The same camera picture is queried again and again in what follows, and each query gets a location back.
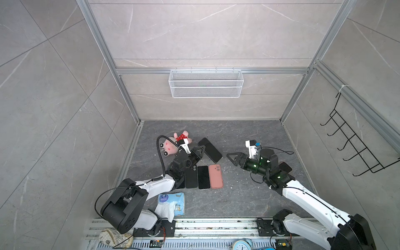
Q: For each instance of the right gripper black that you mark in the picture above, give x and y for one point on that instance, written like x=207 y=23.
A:
x=239 y=159

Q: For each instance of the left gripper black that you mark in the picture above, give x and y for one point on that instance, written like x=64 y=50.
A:
x=196 y=154

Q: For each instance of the black phone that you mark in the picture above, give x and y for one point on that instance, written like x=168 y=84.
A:
x=210 y=150
x=182 y=185

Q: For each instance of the black phone case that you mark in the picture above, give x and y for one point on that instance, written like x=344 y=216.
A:
x=191 y=178

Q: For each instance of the pink phone case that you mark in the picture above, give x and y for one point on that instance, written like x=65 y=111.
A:
x=215 y=177

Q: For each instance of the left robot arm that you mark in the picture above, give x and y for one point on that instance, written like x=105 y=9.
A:
x=124 y=208

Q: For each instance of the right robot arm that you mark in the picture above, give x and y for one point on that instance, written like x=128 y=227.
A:
x=334 y=229

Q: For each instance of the phone near right arm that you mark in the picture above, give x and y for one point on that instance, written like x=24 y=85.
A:
x=285 y=167

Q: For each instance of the pink pig plush toy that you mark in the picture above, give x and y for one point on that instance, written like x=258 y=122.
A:
x=170 y=146

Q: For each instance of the blue tissue pack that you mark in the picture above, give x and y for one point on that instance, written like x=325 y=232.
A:
x=170 y=205

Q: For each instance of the blue round clock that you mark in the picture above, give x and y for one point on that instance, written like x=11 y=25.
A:
x=242 y=244

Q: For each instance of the crumpled patterned cloth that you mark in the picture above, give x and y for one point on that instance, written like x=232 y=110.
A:
x=111 y=237

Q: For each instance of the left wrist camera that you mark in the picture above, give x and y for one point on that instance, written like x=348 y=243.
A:
x=184 y=145

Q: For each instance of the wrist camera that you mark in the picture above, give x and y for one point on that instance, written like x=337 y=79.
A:
x=252 y=147
x=184 y=145

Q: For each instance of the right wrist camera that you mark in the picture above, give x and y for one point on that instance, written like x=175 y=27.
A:
x=252 y=147

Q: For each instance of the white wire basket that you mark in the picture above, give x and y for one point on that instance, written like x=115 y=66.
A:
x=185 y=84

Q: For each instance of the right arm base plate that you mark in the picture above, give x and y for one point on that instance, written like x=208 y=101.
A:
x=272 y=227

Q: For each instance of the aluminium mounting rail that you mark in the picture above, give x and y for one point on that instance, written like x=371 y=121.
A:
x=199 y=227

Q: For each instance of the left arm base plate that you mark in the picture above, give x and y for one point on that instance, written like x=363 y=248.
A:
x=165 y=228

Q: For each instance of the black wire hook rack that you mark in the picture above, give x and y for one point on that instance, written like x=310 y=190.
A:
x=361 y=150

